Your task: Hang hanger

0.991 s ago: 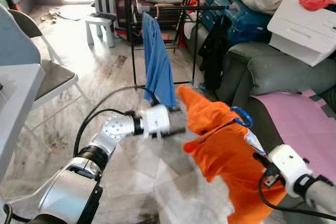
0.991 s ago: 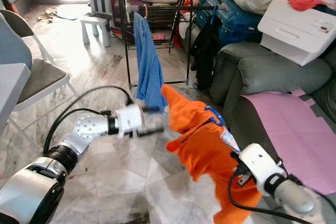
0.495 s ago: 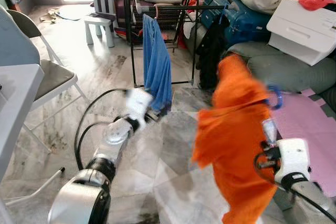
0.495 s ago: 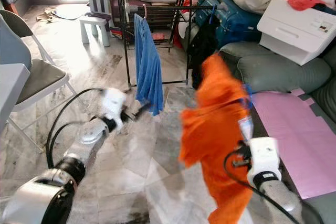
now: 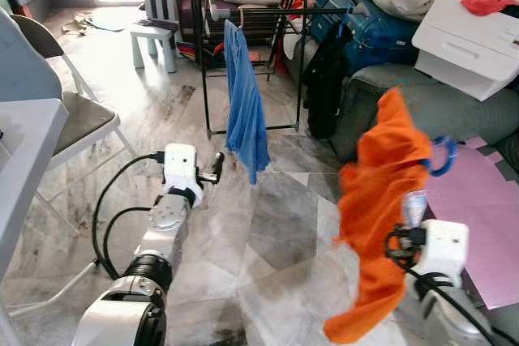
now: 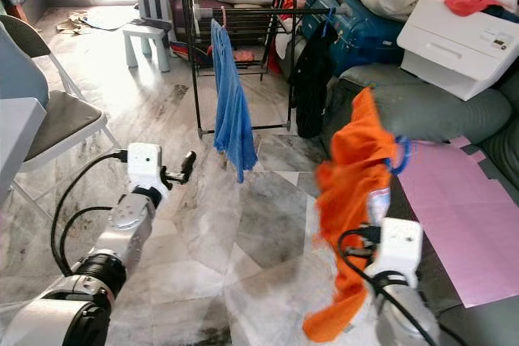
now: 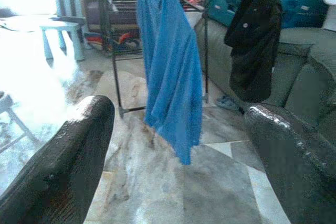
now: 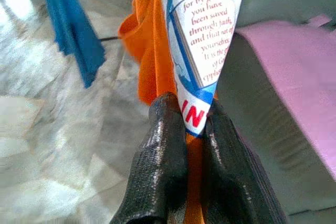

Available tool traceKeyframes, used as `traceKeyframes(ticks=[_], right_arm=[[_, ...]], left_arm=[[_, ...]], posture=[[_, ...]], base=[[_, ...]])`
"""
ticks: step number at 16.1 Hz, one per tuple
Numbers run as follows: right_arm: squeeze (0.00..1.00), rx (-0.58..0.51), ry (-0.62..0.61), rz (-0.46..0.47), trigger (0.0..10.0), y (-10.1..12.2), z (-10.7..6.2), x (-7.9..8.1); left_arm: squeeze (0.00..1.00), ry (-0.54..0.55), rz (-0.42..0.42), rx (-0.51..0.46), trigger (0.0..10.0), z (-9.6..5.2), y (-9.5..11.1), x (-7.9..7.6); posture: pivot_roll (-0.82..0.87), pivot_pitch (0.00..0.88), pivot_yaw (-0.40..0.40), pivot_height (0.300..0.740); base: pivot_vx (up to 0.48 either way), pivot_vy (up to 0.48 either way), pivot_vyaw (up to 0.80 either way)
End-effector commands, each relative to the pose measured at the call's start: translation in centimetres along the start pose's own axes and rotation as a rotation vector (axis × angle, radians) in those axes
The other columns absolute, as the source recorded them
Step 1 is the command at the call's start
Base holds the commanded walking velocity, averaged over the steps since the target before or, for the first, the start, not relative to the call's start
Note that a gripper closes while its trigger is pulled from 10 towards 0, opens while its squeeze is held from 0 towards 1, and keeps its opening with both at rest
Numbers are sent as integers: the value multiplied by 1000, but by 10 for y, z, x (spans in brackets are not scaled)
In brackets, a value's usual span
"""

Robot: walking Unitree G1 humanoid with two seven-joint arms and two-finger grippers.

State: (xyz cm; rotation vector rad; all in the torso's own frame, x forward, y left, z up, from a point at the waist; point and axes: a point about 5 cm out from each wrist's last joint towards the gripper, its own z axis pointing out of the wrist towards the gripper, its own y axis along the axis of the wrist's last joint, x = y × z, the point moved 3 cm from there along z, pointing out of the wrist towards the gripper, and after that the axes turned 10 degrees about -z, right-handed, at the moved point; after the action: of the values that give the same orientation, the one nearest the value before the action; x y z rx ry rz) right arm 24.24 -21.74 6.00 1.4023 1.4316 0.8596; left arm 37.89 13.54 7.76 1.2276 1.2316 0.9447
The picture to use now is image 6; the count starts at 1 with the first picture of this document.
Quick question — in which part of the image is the green sofa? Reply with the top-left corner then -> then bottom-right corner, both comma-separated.
320,0 -> 519,346

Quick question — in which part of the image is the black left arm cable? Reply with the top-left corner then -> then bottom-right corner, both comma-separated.
50,150 -> 131,278

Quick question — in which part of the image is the beige crumpled cloth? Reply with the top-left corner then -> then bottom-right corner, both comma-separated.
57,14 -> 90,36

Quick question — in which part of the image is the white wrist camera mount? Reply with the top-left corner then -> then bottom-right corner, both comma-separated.
367,217 -> 424,286
127,142 -> 163,201

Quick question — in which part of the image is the black metal drying rack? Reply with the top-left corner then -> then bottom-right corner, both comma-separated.
177,0 -> 343,138

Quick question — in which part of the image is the black garment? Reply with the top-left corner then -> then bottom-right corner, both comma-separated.
290,20 -> 340,139

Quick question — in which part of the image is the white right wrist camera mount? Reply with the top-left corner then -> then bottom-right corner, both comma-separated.
367,217 -> 424,286

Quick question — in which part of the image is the purple cushioned seat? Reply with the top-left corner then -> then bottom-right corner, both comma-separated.
169,0 -> 199,63

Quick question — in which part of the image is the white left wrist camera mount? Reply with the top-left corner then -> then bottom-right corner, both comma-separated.
127,142 -> 163,201

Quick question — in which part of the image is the red garment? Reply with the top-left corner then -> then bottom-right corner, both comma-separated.
426,0 -> 500,18

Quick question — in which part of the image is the orange T-shirt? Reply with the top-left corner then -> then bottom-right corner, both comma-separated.
302,87 -> 402,344

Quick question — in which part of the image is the blue T-shirt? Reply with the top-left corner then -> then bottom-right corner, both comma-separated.
211,19 -> 259,184

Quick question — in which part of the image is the pale blue folding table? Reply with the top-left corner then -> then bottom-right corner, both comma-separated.
0,96 -> 47,201

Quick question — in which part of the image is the white folding chair grey seat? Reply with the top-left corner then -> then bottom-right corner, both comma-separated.
0,14 -> 124,225

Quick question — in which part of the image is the blue flat cloth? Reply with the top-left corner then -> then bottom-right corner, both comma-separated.
81,14 -> 118,31

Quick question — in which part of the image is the blue plastic hanger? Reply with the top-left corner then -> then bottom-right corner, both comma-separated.
388,134 -> 414,177

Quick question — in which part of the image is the white appliance box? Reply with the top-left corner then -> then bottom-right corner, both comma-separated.
397,0 -> 519,102

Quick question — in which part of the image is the pink floor mat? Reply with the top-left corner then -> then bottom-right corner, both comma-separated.
393,137 -> 519,308

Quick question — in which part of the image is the blue-grey chair cushion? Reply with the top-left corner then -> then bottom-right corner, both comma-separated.
0,15 -> 49,108

